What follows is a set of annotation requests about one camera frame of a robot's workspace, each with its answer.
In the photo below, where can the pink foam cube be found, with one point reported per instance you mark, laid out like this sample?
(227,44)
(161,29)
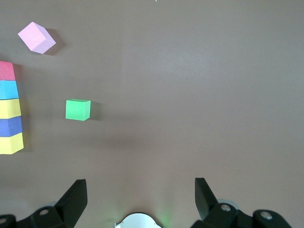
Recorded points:
(34,36)

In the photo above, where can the yellow foam cube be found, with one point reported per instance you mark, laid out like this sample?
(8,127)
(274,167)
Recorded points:
(10,143)
(9,108)

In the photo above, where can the blue foam cube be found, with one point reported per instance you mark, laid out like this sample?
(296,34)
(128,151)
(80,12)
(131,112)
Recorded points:
(8,89)

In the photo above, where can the brown table mat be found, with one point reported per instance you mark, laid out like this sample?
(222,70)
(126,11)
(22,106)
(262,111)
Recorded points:
(166,71)

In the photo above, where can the green foam cube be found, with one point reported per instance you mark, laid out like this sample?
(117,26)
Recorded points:
(77,110)

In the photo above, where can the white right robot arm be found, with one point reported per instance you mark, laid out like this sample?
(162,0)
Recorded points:
(139,221)

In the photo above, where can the purple foam cube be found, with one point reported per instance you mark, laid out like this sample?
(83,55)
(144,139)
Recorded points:
(10,126)

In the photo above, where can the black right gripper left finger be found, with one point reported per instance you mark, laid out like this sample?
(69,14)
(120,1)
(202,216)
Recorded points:
(69,206)

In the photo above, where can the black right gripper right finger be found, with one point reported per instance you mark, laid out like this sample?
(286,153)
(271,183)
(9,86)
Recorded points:
(211,209)

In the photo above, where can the red foam cube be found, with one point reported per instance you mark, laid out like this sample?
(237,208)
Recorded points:
(6,70)

